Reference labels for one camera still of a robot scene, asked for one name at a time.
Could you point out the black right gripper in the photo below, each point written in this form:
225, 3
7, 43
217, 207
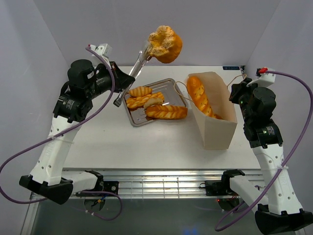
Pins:
237, 88

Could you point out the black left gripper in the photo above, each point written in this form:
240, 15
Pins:
122, 79

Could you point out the silver metal tongs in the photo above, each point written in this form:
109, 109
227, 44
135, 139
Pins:
143, 58

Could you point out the cream paper bag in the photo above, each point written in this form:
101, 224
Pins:
216, 134

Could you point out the long fake baguette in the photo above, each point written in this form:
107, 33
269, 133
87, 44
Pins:
197, 93

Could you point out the round sesame fake bread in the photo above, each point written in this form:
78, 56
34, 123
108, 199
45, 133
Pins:
166, 44

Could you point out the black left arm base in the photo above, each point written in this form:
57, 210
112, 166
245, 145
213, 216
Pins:
108, 186

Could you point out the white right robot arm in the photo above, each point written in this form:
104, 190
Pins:
276, 208

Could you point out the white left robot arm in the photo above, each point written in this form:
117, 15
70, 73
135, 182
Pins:
85, 82

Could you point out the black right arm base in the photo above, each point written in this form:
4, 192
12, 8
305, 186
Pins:
214, 188

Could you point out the small striped fake bread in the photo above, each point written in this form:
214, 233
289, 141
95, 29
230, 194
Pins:
140, 91

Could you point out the twisted fake bread middle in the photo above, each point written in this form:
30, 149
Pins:
134, 102

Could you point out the twisted fake bread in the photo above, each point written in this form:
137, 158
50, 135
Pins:
134, 102
167, 112

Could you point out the pale shell fake bread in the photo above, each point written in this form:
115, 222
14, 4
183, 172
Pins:
153, 101

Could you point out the twisted fake bread front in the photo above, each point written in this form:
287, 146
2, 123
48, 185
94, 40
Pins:
167, 112

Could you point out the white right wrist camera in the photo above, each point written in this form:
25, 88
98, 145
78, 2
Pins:
265, 79

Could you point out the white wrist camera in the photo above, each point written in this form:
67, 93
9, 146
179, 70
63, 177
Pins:
103, 50
265, 79

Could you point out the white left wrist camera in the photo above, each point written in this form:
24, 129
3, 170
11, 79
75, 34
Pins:
103, 50

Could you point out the aluminium frame rail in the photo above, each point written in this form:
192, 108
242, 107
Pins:
133, 183

